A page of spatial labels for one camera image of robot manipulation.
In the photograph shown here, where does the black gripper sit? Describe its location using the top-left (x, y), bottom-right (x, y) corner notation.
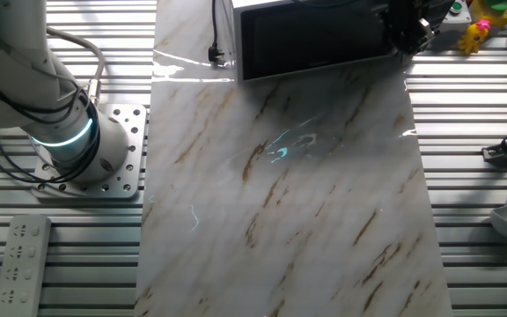
top-left (384, 0), bottom-right (429, 55)

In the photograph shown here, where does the white green-button box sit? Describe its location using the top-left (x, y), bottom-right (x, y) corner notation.
top-left (430, 0), bottom-right (474, 50)

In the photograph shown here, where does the yellow duck toy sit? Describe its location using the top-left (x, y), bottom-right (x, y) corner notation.
top-left (471, 0), bottom-right (507, 28)

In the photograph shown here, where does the marble pattern table mat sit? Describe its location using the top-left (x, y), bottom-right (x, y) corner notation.
top-left (133, 0), bottom-right (455, 317)

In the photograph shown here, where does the white power strip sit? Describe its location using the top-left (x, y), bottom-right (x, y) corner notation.
top-left (0, 213), bottom-right (53, 317)

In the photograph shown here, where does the black microwave power cord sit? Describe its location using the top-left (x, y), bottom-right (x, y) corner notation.
top-left (208, 0), bottom-right (229, 67)

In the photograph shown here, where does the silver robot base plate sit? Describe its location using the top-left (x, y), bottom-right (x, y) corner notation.
top-left (31, 103), bottom-right (149, 200)

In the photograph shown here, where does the grey robot power cable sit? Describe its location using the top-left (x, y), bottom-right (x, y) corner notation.
top-left (45, 26), bottom-right (107, 107)

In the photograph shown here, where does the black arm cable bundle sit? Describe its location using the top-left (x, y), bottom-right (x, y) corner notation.
top-left (0, 56), bottom-right (101, 185)

